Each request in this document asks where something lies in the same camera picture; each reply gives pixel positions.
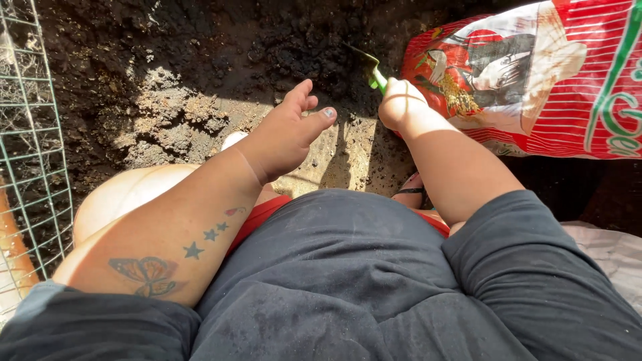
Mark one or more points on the person's left hand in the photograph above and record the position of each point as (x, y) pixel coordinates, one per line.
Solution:
(281, 134)

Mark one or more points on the person's right hand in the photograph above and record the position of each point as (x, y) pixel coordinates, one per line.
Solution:
(400, 104)

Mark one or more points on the person's right fingers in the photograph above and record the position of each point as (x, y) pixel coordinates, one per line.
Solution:
(389, 98)

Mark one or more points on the green garden trowel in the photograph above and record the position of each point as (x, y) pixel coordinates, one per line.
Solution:
(372, 70)

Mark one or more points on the black sandal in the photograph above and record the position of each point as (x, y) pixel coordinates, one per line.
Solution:
(412, 189)

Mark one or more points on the red printed soil bag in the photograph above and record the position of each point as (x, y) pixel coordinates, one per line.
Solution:
(531, 80)

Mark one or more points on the white shoe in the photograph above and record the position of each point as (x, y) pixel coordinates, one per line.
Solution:
(231, 140)

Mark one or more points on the person's red shorts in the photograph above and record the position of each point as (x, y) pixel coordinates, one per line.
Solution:
(261, 216)

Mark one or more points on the person's dark grey shirt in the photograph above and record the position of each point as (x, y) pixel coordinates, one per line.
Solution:
(351, 291)

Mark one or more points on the white woven sack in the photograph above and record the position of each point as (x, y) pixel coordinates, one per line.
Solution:
(609, 260)

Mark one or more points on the person's legs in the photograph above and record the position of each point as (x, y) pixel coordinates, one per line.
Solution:
(130, 193)

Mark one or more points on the orange wooden plank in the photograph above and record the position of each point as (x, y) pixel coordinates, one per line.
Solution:
(14, 250)

